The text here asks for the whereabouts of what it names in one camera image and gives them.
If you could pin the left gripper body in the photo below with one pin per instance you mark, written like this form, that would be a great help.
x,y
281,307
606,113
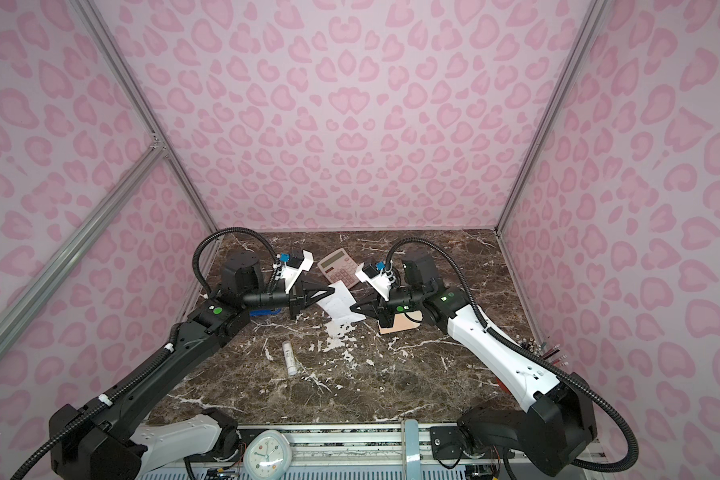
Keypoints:
x,y
275,300

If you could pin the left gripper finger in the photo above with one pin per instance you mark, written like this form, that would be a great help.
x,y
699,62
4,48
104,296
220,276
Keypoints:
x,y
302,301
316,289

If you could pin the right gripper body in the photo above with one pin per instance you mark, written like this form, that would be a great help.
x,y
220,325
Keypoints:
x,y
405,300

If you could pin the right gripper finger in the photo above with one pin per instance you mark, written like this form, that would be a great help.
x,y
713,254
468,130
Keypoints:
x,y
373,296
371,310

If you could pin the pink red-bordered letter paper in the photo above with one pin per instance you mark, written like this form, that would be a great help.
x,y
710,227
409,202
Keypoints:
x,y
338,304

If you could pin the peach envelope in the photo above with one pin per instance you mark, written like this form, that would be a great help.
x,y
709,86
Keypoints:
x,y
403,322

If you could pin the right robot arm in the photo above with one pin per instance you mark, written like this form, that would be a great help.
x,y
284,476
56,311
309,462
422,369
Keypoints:
x,y
553,423

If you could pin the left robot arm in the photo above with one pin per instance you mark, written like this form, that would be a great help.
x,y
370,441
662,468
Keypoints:
x,y
101,439

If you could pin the pink calculator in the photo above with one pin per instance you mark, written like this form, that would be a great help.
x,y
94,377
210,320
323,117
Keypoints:
x,y
338,266

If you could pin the blue stapler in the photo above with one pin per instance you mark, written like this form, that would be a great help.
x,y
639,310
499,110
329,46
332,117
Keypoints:
x,y
265,312

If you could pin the white glue stick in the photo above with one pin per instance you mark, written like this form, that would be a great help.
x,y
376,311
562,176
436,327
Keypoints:
x,y
290,360

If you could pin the red pencil cup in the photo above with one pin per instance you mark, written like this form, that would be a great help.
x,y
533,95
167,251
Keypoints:
x,y
506,384

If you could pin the light blue tape strip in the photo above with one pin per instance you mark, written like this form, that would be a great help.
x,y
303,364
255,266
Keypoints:
x,y
411,451

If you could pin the white desk clock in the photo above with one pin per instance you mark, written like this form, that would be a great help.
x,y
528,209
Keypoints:
x,y
268,456

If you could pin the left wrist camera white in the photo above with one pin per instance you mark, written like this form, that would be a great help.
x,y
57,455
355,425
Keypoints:
x,y
290,266

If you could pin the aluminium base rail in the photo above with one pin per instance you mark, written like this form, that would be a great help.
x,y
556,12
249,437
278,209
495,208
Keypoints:
x,y
373,451

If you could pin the aluminium frame strut left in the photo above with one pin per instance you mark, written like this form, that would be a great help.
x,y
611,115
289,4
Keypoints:
x,y
104,40

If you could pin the aluminium frame strut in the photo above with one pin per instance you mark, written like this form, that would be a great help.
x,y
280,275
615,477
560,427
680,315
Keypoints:
x,y
596,16
104,40

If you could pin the aluminium diagonal frame bar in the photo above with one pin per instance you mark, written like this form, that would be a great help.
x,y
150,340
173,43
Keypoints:
x,y
15,319

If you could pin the aluminium frame strut right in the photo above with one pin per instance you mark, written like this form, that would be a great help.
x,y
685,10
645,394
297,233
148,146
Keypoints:
x,y
596,16

